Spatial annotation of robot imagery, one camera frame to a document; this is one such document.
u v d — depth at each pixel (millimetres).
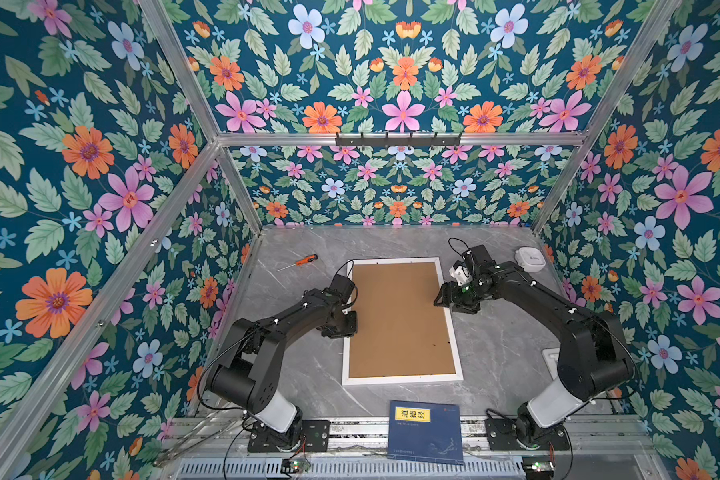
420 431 737
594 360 453
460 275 825
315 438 734
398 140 930
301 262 1082
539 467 704
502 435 730
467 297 765
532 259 1051
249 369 447
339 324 768
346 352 859
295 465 702
